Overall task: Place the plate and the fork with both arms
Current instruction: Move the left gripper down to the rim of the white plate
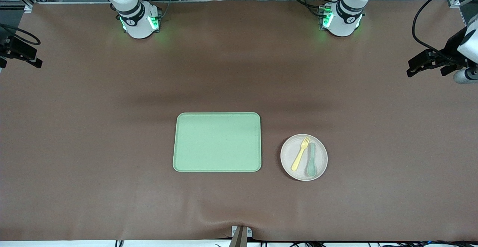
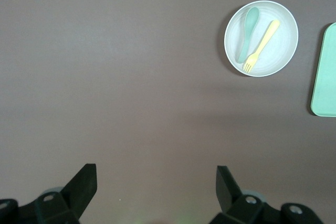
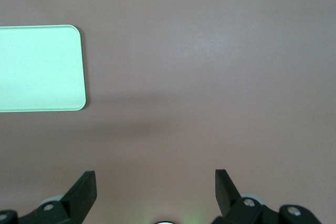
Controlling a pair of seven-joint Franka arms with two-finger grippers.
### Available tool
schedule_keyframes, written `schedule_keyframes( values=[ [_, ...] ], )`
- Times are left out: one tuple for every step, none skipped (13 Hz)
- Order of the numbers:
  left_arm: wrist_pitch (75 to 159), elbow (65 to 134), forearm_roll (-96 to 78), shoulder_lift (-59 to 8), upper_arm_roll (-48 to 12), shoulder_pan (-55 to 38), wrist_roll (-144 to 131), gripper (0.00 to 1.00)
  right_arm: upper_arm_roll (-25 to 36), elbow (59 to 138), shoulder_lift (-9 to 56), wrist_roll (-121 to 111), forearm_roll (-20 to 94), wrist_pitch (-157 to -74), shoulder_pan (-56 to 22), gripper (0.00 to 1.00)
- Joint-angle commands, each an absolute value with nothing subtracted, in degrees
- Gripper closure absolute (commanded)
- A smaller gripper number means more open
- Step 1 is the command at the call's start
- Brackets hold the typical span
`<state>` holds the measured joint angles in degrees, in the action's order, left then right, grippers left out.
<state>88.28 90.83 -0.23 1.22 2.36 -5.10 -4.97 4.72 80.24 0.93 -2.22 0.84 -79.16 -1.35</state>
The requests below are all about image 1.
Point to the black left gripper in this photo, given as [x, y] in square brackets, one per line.
[450, 48]

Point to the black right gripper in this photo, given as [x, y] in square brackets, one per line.
[11, 47]

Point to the beige round plate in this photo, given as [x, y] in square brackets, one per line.
[322, 157]

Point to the grey-green plastic spoon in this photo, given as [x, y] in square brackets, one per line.
[311, 169]

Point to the yellow plastic fork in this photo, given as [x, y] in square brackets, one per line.
[300, 155]

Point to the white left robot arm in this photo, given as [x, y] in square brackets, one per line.
[345, 22]

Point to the brown table mat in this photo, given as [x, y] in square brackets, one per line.
[112, 127]

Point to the light green rectangular tray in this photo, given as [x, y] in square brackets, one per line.
[216, 142]

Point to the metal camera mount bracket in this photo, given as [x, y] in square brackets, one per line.
[241, 237]

